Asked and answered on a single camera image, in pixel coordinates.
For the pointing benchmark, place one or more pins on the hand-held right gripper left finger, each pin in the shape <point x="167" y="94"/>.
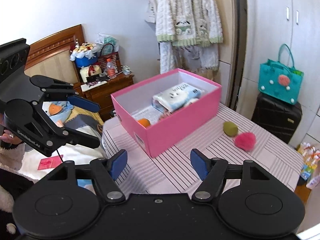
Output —
<point x="118" y="163"/>

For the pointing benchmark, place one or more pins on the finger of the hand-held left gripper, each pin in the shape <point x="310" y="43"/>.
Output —
<point x="85" y="140"/>
<point x="83" y="103"/>

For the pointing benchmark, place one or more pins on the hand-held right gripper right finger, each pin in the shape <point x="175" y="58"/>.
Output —
<point x="198" y="163"/>

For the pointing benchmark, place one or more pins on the pink cardboard box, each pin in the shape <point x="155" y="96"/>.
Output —
<point x="180" y="135"/>

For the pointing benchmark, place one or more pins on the orange plush ball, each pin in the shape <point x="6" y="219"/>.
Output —
<point x="144" y="123"/>

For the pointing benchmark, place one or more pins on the floral fabric pouch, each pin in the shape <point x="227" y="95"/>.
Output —
<point x="165" y="115"/>

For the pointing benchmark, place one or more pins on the blue tissue pack large print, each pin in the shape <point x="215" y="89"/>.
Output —
<point x="193" y="91"/>

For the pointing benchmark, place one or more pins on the person's left forearm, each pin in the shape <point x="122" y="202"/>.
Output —
<point x="10" y="160"/>

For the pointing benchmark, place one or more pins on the person's left hand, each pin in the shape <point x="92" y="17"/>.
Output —
<point x="6" y="137"/>

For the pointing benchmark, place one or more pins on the printed bed quilt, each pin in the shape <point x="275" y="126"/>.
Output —
<point x="75" y="120"/>

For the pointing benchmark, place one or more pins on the wooden nightstand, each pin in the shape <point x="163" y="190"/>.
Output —
<point x="107" y="97"/>

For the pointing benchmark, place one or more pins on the black checkered pouch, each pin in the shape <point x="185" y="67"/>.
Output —
<point x="96" y="79"/>

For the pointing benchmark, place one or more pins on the cream gift with red ribbon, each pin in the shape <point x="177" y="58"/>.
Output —
<point x="91" y="71"/>

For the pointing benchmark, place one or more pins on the flower bouquet in blue box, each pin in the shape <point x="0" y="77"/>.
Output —
<point x="85" y="61"/>

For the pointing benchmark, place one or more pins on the pink paper card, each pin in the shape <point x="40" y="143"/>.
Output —
<point x="47" y="162"/>

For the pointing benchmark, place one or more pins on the plastic water bottle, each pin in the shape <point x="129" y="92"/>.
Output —
<point x="111" y="70"/>

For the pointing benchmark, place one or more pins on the green plush toy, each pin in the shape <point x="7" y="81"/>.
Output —
<point x="230" y="128"/>

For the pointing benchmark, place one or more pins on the plaid handbag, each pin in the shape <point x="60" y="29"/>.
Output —
<point x="110" y="58"/>

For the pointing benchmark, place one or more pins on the pink plush ball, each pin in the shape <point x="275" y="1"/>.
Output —
<point x="246" y="141"/>

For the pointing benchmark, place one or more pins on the wooden bed headboard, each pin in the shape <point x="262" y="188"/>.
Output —
<point x="55" y="55"/>

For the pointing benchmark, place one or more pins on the printed paper sheet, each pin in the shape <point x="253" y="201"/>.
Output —
<point x="150" y="113"/>

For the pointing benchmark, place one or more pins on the striped tablecloth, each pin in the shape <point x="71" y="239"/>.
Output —
<point x="262" y="160"/>

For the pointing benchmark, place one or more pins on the clear plastic bag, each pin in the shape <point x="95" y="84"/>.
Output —
<point x="107" y="40"/>

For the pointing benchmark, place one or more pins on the black suitcase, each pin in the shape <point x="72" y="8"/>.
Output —
<point x="272" y="120"/>

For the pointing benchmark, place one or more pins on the fluffy white pajama pants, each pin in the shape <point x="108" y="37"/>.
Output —
<point x="166" y="57"/>

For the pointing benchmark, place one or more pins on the teal felt handbag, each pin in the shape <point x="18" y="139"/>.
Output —
<point x="277" y="87"/>

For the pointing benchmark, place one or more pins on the clear snack bag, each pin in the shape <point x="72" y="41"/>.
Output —
<point x="308" y="160"/>

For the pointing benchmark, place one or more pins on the white canvas tote bag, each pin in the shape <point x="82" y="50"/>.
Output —
<point x="151" y="12"/>

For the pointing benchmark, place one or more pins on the fluffy white pajama jacket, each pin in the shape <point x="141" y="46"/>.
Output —
<point x="180" y="5"/>

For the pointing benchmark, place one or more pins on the white wardrobe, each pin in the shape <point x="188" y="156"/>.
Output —
<point x="270" y="30"/>

